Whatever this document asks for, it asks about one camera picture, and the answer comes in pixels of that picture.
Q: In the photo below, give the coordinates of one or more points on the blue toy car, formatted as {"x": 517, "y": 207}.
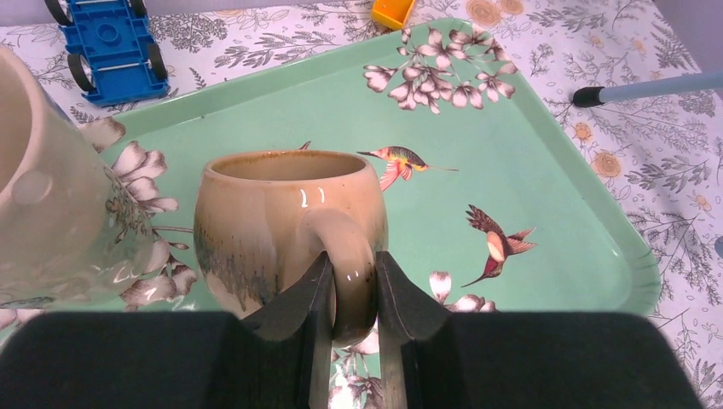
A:
{"x": 111, "y": 53}

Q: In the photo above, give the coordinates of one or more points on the round beige glazed mug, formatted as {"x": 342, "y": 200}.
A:
{"x": 262, "y": 218}

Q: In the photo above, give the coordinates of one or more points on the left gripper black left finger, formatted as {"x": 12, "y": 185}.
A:
{"x": 278, "y": 357}

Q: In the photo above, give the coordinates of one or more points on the green floral bird tray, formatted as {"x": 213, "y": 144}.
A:
{"x": 411, "y": 186}

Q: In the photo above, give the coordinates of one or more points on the light blue tripod stand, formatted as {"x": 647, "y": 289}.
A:
{"x": 598, "y": 96}

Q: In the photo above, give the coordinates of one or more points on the beige seahorse print mug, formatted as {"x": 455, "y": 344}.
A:
{"x": 70, "y": 231}

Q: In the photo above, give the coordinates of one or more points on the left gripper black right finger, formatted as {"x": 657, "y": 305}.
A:
{"x": 433, "y": 358}

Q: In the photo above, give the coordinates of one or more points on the orange toy block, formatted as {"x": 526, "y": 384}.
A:
{"x": 392, "y": 14}

